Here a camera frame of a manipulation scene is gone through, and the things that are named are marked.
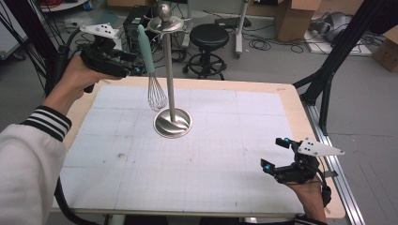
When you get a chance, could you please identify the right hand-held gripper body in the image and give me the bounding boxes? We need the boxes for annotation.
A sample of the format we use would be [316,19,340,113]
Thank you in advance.
[275,138,345,185]

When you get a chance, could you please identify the black round stool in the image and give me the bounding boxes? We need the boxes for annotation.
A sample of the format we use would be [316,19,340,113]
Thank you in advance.
[182,23,231,82]

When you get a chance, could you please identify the black computer case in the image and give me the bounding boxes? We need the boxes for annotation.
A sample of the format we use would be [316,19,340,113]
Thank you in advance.
[122,6,152,45]

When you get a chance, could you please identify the mint green handled whisk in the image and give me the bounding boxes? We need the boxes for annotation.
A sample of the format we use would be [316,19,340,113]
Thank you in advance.
[137,23,169,113]

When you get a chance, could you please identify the flat black device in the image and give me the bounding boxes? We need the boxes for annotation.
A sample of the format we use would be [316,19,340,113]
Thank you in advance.
[214,16,253,30]

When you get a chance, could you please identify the white stand post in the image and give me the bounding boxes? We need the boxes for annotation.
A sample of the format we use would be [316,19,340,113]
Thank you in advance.
[234,0,251,59]

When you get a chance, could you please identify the aluminium rail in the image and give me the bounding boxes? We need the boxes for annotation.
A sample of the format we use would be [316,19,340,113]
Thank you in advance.
[300,95,366,225]

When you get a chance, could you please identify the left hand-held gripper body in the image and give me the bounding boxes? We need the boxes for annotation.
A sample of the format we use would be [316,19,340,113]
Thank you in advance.
[79,22,139,79]

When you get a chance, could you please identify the metal utensil stand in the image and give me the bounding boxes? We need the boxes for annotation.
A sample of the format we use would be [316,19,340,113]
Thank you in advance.
[146,3,193,140]

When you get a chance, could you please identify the small cardboard box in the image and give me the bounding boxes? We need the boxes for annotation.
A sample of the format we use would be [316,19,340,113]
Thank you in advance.
[371,26,398,73]

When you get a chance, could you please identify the large open cardboard box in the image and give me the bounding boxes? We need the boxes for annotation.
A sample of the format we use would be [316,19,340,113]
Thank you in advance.
[273,0,322,43]

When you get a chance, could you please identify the black floor cables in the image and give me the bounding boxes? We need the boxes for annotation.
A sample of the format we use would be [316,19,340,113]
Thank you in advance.
[243,29,305,54]

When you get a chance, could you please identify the black metal frame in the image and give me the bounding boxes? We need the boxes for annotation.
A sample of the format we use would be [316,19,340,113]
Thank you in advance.
[292,0,398,137]
[0,0,64,97]

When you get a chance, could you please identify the white grid mat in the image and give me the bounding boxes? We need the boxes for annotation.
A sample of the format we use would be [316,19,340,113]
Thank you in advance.
[51,84,305,215]

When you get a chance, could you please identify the grey bag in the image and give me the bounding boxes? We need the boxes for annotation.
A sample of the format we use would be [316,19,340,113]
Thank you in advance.
[309,11,354,44]

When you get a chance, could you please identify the person's right hand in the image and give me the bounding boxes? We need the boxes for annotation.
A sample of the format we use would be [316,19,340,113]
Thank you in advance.
[285,182,328,223]

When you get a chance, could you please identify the person's left hand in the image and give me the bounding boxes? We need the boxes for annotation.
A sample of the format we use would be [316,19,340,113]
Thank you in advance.
[54,55,123,101]

